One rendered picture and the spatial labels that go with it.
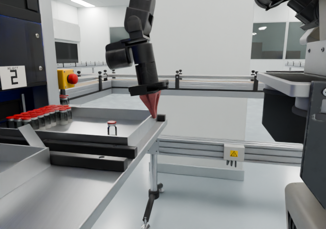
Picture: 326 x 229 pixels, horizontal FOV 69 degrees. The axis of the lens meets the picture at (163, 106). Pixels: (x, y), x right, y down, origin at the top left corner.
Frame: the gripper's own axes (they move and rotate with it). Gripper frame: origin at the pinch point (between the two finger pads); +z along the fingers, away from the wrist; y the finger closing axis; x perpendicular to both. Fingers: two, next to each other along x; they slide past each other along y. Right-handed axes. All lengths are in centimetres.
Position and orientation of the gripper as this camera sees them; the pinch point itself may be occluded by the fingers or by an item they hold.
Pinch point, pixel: (154, 115)
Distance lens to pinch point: 67.1
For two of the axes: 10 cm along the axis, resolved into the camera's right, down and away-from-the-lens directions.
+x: -2.1, 2.0, -9.6
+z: 1.7, 9.7, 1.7
